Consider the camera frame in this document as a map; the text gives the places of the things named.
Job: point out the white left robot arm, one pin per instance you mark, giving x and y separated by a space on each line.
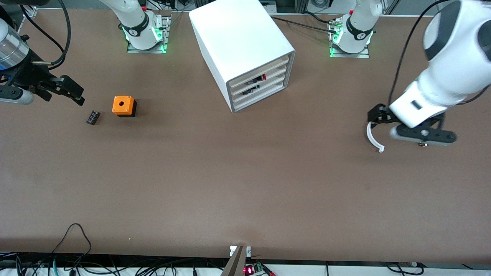
452 69

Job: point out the orange button enclosure box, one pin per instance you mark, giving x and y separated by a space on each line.
122 104

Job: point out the white stand bracket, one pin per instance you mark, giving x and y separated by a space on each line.
232 251

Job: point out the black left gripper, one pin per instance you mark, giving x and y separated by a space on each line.
379 114

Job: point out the red push button switch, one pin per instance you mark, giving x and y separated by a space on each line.
257 79

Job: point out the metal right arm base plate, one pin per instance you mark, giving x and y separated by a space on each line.
147 50

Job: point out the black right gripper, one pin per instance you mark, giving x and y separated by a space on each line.
27 74

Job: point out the brown camera stand post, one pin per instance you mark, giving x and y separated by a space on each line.
236 264

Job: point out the white curved plastic arc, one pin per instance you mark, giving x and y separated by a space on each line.
370 138

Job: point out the small black terminal block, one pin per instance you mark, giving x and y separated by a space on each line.
93 117

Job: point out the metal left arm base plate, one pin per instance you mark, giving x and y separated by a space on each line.
351 55

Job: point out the circuit board with red display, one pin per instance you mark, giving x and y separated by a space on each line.
249 270

